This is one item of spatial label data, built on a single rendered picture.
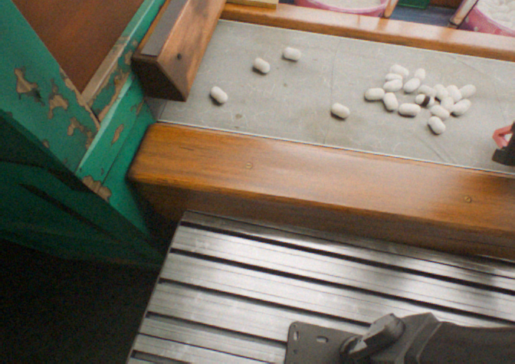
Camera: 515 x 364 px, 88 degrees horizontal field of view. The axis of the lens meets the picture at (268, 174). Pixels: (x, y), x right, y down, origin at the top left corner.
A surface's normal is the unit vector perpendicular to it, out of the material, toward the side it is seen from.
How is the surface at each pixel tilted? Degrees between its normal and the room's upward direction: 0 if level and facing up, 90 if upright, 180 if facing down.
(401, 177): 0
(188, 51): 67
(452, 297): 0
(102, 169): 90
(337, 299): 0
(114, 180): 88
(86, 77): 90
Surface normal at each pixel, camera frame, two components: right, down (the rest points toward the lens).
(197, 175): 0.07, -0.48
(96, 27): 0.99, 0.14
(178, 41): 0.93, -0.05
